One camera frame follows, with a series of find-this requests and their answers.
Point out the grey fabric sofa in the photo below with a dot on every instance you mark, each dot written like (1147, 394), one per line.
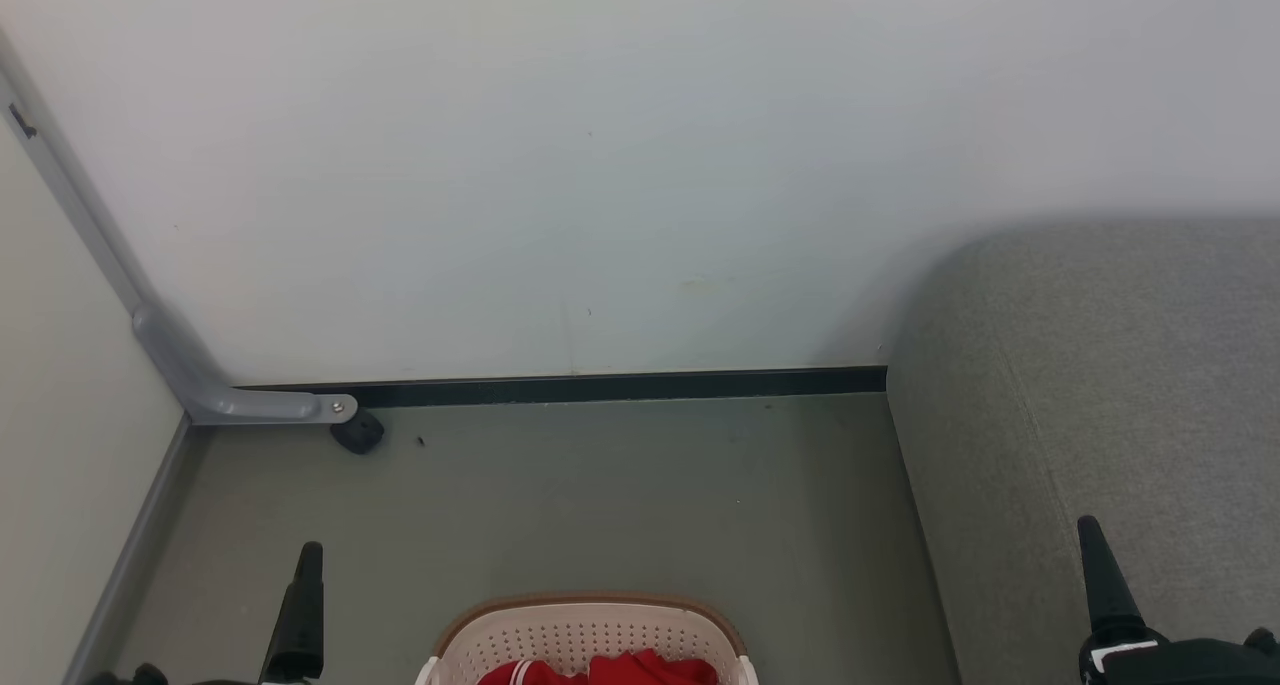
(1090, 385)

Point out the black rubber foot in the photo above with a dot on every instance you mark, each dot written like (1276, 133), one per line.
(358, 433)

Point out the black baseboard strip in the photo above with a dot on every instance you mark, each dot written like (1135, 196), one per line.
(620, 387)

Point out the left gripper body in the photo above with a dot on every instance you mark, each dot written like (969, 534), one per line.
(135, 676)

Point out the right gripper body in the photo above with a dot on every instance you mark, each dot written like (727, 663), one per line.
(1190, 665)

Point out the grey metal frame leg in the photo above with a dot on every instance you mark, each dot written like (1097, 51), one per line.
(180, 365)

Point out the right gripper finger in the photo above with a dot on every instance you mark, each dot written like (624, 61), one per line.
(1108, 590)

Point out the grey skirting strip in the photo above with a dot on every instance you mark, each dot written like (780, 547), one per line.
(135, 555)

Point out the beige perforated laundry basket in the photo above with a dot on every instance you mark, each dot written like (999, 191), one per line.
(585, 630)

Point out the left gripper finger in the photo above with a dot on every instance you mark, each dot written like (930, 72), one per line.
(300, 615)

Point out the red and white garment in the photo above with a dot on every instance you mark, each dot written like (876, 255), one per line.
(640, 671)

